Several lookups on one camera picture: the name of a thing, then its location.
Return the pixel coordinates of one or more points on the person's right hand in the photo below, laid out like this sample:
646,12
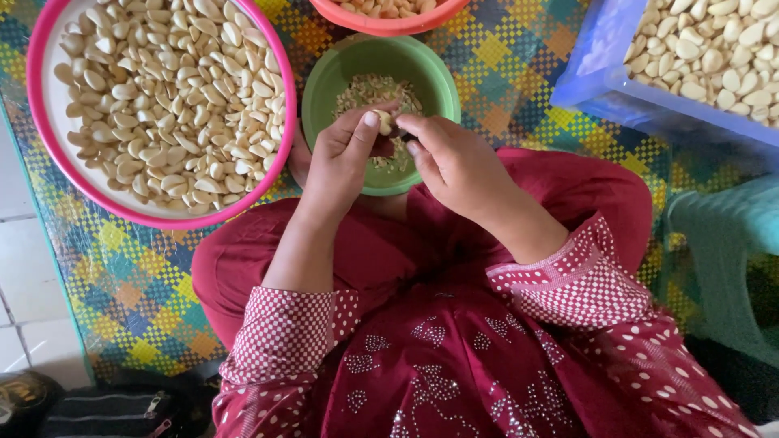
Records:
462,170

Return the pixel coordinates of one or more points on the person's left hand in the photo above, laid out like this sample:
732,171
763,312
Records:
332,164

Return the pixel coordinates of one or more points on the peeled garlic clove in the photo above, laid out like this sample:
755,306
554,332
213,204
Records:
385,121

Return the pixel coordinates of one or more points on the heap of garlic skins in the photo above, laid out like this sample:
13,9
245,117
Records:
371,91

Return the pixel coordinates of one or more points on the green plastic bowl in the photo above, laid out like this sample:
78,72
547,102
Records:
426,67

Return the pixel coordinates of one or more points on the orange plastic bowl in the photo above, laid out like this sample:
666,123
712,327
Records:
389,25

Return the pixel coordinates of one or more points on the blue plastic crate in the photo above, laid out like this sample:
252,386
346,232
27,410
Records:
599,79

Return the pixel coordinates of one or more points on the garlic heap in orange bowl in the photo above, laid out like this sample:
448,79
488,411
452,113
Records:
383,6

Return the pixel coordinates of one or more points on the pile of garlic in basin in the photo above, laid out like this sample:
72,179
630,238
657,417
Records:
176,103

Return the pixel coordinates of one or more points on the person's red dotted dress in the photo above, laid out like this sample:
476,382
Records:
438,365

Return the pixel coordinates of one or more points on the colourful woven mat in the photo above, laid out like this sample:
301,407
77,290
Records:
134,280

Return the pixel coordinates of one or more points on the garlic heap in blue crate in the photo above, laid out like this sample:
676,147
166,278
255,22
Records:
706,55

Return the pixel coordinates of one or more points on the pink-rimmed white basin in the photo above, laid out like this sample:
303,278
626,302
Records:
58,140

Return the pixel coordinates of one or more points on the teal plastic stool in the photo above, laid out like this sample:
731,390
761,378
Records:
724,261

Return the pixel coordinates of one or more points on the black zippered bag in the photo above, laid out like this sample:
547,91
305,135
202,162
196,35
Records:
122,410

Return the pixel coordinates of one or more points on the black rounded helmet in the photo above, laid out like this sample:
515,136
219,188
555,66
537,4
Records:
24,404

